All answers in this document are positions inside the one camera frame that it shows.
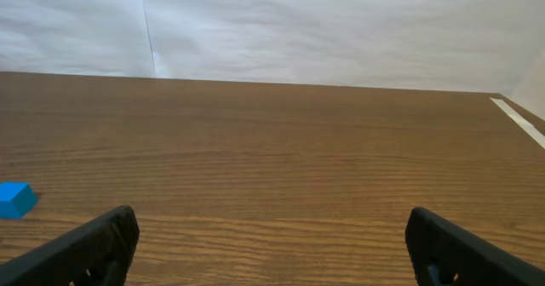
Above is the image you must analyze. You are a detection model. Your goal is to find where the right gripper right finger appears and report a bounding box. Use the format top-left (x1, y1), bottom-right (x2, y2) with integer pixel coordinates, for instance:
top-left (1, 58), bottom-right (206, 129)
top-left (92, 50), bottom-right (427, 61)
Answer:
top-left (404, 206), bottom-right (545, 286)

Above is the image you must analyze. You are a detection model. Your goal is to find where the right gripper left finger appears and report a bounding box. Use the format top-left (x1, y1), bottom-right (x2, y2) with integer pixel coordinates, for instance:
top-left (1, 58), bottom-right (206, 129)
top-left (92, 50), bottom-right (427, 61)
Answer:
top-left (0, 205), bottom-right (141, 286)

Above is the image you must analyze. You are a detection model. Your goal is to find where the blue cube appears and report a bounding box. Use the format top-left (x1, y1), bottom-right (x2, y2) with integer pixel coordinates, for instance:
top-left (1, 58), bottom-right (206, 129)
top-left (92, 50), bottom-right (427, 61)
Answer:
top-left (0, 181), bottom-right (39, 220)

